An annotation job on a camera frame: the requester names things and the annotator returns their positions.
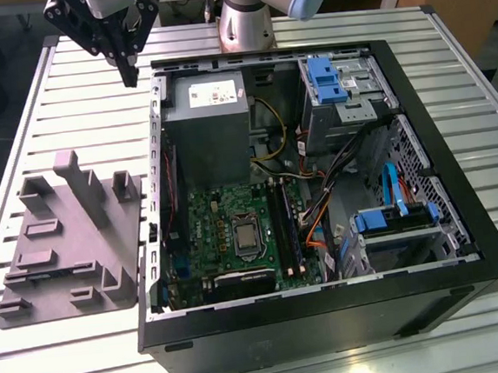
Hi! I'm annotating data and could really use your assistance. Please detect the black RAM slot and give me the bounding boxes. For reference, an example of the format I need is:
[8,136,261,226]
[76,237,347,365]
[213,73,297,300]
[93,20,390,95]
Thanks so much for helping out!
[265,178,296,280]

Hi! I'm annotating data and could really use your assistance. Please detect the black PC case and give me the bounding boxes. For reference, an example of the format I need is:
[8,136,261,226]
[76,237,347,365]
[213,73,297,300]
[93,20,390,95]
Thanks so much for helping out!
[112,28,498,373]

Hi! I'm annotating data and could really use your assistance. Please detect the grey metal drive cage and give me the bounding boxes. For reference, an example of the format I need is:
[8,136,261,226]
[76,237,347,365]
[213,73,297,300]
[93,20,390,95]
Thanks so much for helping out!
[296,49,403,157]

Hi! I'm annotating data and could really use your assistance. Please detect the wooden cabinet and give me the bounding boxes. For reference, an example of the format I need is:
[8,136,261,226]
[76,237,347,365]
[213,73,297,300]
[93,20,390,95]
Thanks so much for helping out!
[396,0,498,67]

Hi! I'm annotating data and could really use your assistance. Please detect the hard disk in blue carrier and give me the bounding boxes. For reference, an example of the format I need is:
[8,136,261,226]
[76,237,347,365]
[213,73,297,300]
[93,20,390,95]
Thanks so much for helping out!
[349,202,442,240]

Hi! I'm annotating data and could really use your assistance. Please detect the black graphics card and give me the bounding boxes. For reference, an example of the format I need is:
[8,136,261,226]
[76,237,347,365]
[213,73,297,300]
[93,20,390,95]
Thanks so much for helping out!
[202,265,280,303]

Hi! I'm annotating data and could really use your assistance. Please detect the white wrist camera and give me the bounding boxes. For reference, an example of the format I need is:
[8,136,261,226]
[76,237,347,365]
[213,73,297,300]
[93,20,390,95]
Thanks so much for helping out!
[83,0,142,21]

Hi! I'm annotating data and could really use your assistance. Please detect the blue drive latch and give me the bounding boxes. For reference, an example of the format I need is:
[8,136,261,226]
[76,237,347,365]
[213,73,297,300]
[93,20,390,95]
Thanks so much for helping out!
[307,55,350,106]

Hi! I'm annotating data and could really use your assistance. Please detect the grey parts rack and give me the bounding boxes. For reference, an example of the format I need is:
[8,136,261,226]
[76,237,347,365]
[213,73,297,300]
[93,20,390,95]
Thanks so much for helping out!
[0,143,155,331]

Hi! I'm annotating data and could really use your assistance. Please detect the yellow wire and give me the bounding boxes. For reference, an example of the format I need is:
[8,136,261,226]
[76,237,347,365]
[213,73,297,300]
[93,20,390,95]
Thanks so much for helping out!
[245,95,290,165]

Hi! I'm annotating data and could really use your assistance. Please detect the grey metal disk bay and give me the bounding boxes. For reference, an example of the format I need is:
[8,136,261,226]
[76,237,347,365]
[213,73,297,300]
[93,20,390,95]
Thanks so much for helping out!
[335,220,461,280]

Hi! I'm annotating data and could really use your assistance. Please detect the grey power supply unit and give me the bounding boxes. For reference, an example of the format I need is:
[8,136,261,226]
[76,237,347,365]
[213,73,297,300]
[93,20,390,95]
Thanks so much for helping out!
[158,70,258,193]

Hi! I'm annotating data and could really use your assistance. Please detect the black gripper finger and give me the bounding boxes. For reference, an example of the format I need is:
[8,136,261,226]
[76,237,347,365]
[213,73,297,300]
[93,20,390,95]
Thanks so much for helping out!
[43,0,132,95]
[122,0,166,88]

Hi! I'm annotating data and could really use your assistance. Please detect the orange wires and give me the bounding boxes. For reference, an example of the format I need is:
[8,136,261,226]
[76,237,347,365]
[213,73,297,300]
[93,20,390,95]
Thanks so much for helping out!
[302,213,338,250]

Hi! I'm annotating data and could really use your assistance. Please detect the silver CPU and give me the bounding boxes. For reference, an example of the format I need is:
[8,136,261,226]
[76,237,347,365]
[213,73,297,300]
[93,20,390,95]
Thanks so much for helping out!
[234,224,260,252]

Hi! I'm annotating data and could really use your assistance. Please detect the green motherboard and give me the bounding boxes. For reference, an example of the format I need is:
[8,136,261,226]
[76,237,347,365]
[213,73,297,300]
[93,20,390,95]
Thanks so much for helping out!
[157,176,329,310]

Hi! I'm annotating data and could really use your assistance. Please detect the blue flat data wire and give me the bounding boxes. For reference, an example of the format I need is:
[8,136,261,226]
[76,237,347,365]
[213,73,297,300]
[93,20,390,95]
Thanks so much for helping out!
[380,162,410,219]

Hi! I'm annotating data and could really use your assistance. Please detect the CPU socket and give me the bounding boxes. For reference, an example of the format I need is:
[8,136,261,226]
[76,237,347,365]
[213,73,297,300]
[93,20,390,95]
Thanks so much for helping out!
[229,210,269,265]

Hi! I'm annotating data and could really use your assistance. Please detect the black wire bundle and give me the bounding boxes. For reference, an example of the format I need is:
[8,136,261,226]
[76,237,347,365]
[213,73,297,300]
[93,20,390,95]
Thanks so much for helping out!
[289,117,400,231]

